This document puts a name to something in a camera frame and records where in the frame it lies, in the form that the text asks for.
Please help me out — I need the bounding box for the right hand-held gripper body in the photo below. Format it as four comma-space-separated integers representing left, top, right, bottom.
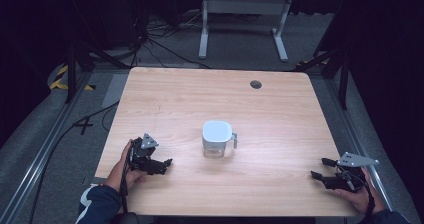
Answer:
321, 151, 380, 194

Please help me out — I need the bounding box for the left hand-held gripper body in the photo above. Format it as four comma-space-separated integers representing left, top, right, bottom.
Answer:
129, 132, 160, 172

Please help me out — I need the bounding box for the person's right hand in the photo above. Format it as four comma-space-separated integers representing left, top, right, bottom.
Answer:
333, 168, 386, 215

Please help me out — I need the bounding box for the person's left hand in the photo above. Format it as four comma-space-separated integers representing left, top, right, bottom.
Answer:
103, 139, 148, 194

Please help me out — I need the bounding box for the black metal stand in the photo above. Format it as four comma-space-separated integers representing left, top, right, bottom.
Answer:
64, 38, 132, 105
293, 45, 352, 111

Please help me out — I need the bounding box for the yellow black hazard tape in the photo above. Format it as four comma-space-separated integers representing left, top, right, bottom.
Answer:
48, 64, 97, 92

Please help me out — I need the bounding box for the right hand-held gripper cable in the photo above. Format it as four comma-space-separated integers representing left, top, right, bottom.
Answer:
343, 170, 376, 224

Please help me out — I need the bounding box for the hand-held gripper cable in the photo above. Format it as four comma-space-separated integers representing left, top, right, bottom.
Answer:
343, 170, 376, 224
119, 147, 134, 215

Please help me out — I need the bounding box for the left hand-held gripper cable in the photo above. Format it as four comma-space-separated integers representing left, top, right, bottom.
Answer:
119, 147, 134, 215

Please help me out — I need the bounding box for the aluminium floor rail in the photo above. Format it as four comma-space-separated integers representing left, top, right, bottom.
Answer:
0, 69, 95, 224
323, 76, 395, 212

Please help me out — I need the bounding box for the black floor cable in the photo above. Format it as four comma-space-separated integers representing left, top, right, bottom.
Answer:
29, 100, 120, 224

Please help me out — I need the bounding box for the bundle of black cables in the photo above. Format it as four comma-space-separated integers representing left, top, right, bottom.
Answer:
131, 12, 214, 70

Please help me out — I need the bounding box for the white metal table frame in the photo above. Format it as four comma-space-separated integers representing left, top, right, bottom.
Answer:
198, 0, 295, 64

